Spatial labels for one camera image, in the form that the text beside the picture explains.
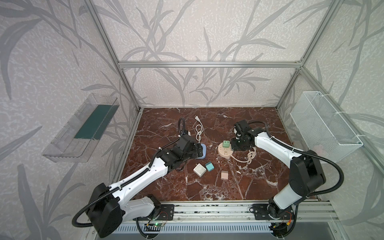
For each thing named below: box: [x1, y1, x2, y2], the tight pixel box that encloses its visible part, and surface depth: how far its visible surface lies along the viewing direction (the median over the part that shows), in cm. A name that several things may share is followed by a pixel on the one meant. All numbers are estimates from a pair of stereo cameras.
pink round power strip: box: [217, 142, 234, 159], surface depth 95 cm
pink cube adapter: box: [221, 170, 229, 180], surface depth 86 cm
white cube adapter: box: [193, 163, 207, 178], surface depth 88 cm
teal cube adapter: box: [205, 161, 215, 172], surface depth 89 cm
